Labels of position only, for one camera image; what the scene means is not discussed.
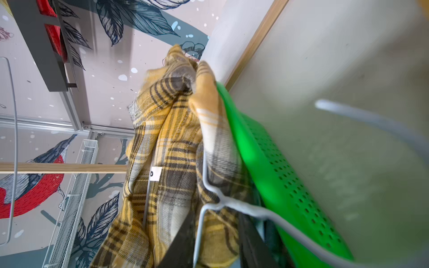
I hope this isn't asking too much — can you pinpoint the yellow plaid shirt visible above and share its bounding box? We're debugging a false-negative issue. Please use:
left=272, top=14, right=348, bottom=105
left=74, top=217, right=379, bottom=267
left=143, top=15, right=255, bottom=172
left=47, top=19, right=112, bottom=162
left=91, top=45, right=252, bottom=268

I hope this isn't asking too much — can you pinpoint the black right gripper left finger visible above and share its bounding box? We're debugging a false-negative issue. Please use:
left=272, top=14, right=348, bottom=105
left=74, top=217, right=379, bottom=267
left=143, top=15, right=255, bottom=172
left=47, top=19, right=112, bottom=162
left=158, top=211, right=196, bottom=268

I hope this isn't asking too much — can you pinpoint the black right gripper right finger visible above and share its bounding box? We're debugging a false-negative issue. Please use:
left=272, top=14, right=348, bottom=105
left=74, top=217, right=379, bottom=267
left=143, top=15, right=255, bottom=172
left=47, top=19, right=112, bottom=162
left=238, top=213, right=279, bottom=268

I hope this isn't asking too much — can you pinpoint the green plastic mesh basket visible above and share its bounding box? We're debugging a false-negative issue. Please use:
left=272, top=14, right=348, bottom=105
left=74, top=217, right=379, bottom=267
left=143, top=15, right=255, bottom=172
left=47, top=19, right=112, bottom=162
left=217, top=83, right=354, bottom=261

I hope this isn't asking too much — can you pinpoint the white hanger of yellow shirt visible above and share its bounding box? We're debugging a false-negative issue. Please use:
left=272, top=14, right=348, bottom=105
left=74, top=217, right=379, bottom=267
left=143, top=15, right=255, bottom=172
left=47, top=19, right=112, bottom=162
left=193, top=99, right=429, bottom=268

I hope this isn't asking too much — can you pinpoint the wooden clothes rack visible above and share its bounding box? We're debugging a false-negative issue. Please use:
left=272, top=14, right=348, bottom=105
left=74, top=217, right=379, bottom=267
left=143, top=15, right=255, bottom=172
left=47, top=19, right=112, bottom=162
left=1, top=45, right=247, bottom=182

